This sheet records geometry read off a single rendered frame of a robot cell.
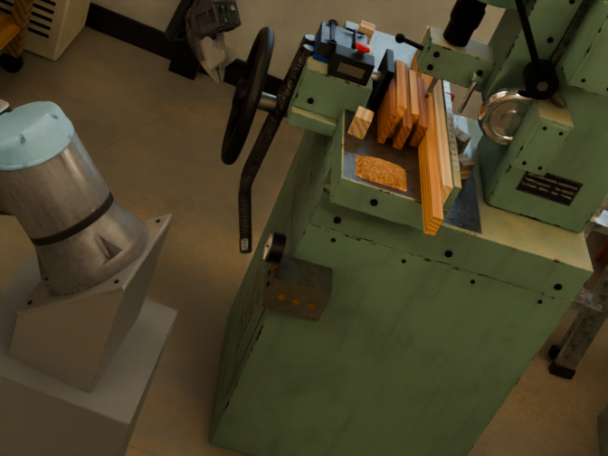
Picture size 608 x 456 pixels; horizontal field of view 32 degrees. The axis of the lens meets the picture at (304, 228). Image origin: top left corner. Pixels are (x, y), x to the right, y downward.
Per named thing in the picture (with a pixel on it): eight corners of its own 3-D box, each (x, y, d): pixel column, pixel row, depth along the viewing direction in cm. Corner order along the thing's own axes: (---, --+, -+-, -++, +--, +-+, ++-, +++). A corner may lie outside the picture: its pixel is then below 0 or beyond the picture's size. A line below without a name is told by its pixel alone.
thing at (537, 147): (505, 139, 207) (533, 90, 200) (537, 150, 208) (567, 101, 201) (510, 167, 199) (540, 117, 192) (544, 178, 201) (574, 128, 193)
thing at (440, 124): (418, 43, 239) (427, 24, 236) (426, 46, 239) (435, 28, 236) (432, 205, 192) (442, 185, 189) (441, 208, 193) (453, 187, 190)
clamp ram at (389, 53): (343, 75, 216) (358, 38, 210) (376, 87, 217) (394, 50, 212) (342, 99, 209) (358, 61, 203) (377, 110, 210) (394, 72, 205)
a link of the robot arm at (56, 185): (59, 240, 164) (-1, 144, 156) (4, 237, 176) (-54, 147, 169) (128, 185, 172) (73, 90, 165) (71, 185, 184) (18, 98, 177)
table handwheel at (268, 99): (250, 70, 196) (207, 188, 213) (352, 102, 199) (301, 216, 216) (262, -2, 218) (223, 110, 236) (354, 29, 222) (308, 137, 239)
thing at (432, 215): (411, 61, 232) (418, 45, 229) (420, 63, 232) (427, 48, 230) (423, 232, 185) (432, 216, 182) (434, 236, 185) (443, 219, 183)
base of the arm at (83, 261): (129, 276, 166) (99, 224, 162) (30, 307, 172) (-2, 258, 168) (161, 215, 182) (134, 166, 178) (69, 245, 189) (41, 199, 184)
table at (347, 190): (296, 28, 238) (305, 4, 235) (422, 70, 244) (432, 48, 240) (279, 188, 191) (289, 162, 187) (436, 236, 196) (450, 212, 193)
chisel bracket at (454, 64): (412, 60, 213) (429, 24, 208) (476, 81, 216) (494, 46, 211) (413, 79, 207) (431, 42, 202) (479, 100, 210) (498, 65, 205)
